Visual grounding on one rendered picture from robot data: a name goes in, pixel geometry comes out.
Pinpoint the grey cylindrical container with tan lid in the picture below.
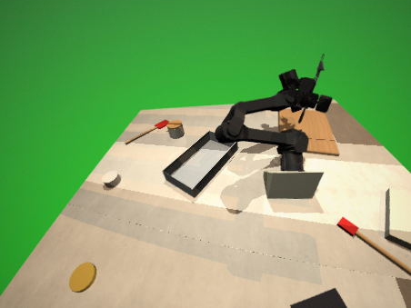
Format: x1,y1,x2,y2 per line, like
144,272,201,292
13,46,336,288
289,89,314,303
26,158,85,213
166,120,185,139

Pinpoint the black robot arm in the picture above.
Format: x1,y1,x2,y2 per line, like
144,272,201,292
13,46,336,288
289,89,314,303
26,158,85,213
215,69,316,172

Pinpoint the red spatula with wooden handle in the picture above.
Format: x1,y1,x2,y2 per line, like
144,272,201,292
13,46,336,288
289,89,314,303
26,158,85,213
125,120,169,144

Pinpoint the yellow round disc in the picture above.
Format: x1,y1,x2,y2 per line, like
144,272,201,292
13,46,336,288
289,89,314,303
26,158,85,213
69,263,96,293

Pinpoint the grey short cylinder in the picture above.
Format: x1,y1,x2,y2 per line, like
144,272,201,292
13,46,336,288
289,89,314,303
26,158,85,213
102,171,121,188

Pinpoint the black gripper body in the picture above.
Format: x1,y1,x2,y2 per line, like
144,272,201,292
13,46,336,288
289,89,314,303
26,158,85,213
302,92,333,113

